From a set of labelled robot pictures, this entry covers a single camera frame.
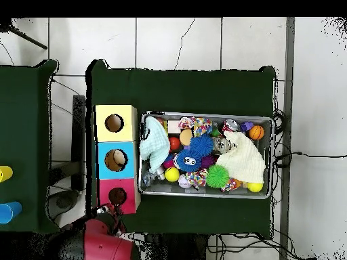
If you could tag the light blue quilted cloth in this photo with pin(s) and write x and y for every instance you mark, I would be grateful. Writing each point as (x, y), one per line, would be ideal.
(154, 143)

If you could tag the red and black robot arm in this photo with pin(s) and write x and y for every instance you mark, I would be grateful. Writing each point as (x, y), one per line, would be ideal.
(105, 246)

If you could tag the wooden box with three holes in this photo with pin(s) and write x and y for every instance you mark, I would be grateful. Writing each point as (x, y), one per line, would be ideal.
(127, 135)

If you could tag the blue spiky ball with eyes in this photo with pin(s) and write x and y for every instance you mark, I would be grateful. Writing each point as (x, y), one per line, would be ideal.
(189, 160)

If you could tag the black metal stand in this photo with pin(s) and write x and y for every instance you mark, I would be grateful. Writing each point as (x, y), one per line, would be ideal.
(78, 135)

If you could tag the red rubber ball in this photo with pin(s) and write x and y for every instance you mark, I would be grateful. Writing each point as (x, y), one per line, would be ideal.
(174, 143)

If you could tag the green spiky rubber ball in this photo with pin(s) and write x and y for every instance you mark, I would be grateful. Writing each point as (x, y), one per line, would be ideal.
(217, 176)

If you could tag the blue cylinder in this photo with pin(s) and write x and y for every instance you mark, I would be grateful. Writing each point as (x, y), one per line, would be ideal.
(9, 212)

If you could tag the blue spiky rubber ball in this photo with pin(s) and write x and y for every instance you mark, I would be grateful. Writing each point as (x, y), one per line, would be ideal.
(201, 145)

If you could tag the yellow cylinder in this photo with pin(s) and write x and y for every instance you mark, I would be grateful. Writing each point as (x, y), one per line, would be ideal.
(5, 174)

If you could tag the colourful patterned cloth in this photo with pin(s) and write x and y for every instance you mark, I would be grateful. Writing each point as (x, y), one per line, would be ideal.
(202, 126)

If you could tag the dark green table cloth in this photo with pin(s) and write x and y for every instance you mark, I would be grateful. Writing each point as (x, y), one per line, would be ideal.
(176, 92)
(24, 122)

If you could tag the yellow ball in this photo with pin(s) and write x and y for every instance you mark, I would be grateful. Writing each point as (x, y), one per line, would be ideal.
(254, 187)

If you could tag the cream quilted cloth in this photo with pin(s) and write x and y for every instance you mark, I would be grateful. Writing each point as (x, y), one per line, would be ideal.
(244, 159)

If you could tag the red soda can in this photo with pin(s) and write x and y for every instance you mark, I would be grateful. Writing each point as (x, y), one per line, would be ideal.
(230, 125)

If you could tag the orange toy basketball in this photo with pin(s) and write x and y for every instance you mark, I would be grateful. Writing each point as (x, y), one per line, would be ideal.
(256, 132)

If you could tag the black tripod leg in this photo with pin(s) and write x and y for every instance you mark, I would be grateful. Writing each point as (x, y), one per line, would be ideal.
(27, 39)

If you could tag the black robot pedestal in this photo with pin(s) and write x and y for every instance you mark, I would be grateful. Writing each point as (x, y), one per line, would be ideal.
(176, 249)

